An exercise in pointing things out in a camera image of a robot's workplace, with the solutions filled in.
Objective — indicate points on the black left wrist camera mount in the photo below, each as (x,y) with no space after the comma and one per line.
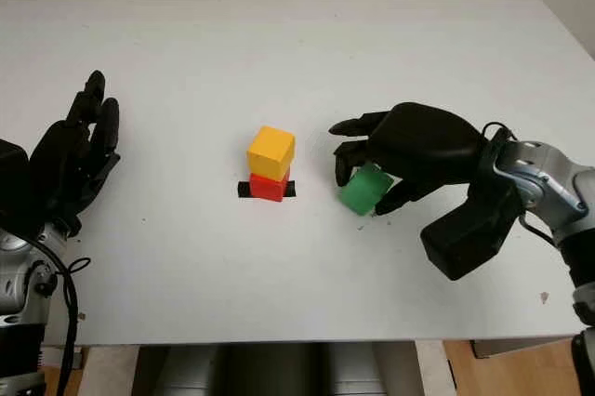
(14,182)

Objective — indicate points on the white table leg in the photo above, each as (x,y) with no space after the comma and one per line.
(432,368)
(107,373)

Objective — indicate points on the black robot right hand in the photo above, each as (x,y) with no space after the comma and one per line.
(427,145)

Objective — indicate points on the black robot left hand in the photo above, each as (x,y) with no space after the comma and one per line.
(65,163)

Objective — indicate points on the grey robot torso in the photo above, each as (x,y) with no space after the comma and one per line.
(260,370)

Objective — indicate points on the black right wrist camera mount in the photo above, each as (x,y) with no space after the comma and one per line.
(469,233)

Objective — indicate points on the red wooden block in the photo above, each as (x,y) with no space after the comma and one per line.
(267,189)

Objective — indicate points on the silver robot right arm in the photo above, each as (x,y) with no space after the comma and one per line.
(558,191)

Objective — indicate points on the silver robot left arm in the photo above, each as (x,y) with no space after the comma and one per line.
(23,284)

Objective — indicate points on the yellow wooden block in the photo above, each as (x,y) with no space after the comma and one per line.
(272,152)

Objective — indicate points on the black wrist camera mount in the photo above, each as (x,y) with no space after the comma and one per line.
(469,233)
(14,182)

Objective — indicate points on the green wooden block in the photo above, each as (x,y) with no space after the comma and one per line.
(362,191)

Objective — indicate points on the black tape strip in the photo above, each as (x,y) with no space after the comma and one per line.
(242,190)

